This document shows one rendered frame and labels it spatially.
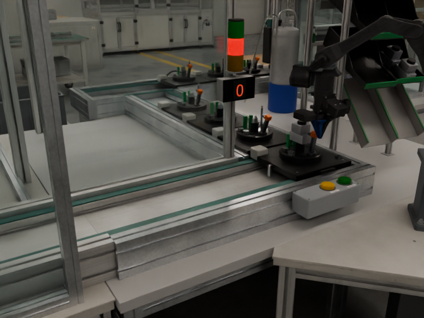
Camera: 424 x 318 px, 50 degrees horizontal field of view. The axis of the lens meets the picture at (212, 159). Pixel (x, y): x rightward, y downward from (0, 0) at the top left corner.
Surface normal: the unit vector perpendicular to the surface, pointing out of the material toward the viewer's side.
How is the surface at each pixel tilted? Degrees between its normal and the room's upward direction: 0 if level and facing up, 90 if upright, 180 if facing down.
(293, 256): 0
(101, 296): 0
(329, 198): 90
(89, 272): 90
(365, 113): 45
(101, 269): 90
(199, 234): 90
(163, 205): 0
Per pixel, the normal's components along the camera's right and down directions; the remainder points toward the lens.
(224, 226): 0.53, 0.31
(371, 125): 0.26, -0.42
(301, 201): -0.85, 0.19
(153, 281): 0.00, -0.93
